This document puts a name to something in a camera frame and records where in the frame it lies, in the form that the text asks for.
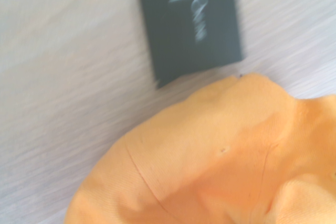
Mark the black card with white print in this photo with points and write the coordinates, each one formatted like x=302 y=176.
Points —
x=189 y=43

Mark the orange baseball cap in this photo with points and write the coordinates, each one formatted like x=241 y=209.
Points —
x=223 y=161

